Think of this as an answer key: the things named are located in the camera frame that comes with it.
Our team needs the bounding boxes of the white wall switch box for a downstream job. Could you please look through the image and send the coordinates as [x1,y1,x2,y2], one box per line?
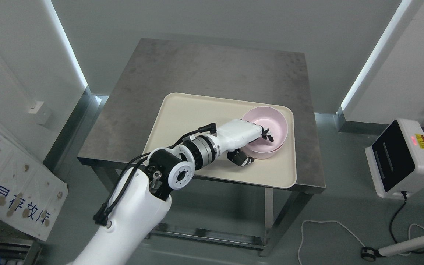
[28,101,52,126]

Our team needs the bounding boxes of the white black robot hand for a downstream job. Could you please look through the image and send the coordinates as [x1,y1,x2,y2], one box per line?
[209,119,274,167]

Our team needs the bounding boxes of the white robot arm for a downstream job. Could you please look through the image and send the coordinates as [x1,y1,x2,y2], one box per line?
[71,123,217,265]

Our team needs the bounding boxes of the black power cable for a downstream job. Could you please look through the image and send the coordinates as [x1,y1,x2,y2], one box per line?
[389,191,424,254]

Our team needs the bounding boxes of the white cable on floor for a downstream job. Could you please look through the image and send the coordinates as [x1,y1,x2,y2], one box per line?
[297,220,424,265]

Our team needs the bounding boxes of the white signboard with blue text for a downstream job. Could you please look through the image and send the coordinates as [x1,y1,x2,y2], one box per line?
[0,133,68,241]

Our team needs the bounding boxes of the white black box device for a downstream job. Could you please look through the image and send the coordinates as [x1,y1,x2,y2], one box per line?
[365,119,424,200]

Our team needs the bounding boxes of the white stand leg with caster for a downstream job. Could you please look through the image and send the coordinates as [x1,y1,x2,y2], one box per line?
[360,236,424,262]

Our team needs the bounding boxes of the beige plastic tray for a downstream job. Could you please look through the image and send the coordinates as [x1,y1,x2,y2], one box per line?
[143,93,297,189]

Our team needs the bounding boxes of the pink bowl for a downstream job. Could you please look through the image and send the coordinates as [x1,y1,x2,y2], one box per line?
[241,135,287,159]
[242,106,289,153]

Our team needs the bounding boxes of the stainless steel table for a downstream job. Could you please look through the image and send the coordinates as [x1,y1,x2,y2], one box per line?
[78,38,325,257]

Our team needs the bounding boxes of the metal shelf rack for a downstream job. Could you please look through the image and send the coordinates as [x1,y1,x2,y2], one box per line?
[0,221,42,265]

